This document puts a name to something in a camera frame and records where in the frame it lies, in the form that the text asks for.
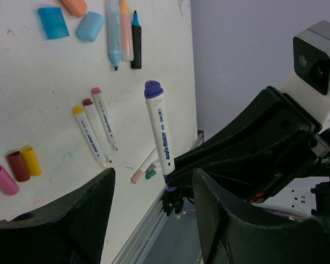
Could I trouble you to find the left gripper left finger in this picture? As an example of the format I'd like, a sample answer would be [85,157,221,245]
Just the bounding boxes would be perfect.
[0,168,116,263]

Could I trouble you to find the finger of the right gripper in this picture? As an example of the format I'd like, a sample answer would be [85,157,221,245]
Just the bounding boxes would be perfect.
[175,86,316,171]
[166,153,319,201]

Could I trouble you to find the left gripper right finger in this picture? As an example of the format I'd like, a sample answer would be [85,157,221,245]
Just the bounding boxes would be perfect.
[192,169,330,263]

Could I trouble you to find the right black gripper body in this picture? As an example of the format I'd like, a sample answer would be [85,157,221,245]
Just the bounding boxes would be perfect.
[280,93,330,176]

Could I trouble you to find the yellow cap thin pen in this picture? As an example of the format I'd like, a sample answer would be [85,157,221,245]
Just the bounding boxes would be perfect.
[73,106,107,168]

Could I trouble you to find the purple cap thin pen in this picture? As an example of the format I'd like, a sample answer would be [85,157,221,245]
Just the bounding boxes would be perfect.
[144,80,175,192]

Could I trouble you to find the dark red cap thin pen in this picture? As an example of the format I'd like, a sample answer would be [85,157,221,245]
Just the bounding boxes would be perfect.
[82,98,112,163]

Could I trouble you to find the pink cap thin pen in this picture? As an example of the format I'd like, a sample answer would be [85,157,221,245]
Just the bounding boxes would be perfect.
[91,87,119,151]

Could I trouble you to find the orange highlighter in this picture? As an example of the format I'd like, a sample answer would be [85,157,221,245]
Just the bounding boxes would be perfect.
[119,0,134,62]

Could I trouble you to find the black blue cap highlighter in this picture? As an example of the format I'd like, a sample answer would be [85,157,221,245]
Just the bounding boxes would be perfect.
[131,10,142,69]

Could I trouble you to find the light blue highlighter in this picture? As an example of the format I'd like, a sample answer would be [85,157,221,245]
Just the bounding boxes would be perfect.
[106,0,122,71]

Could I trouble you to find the light blue highlighter cap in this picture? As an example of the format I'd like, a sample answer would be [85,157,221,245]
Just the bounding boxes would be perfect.
[76,12,105,42]

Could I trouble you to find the orange highlighter cap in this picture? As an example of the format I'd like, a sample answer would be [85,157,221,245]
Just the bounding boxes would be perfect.
[60,0,87,18]

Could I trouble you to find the grey cap thin pen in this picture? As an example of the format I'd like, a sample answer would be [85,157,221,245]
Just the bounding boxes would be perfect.
[146,159,160,173]

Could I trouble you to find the green cap thin pen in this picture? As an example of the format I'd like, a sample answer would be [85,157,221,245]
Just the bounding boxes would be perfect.
[145,167,162,179]

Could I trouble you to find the orange cap thin pen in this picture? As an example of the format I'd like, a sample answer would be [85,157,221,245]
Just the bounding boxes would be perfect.
[131,148,158,184]

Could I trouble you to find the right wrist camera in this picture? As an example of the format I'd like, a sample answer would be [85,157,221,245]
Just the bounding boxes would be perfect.
[279,21,330,132]

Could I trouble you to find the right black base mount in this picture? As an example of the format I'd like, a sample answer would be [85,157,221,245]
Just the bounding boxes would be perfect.
[162,188,184,217]

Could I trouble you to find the aluminium front rail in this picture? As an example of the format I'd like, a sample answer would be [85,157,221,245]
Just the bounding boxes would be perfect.
[113,192,201,263]

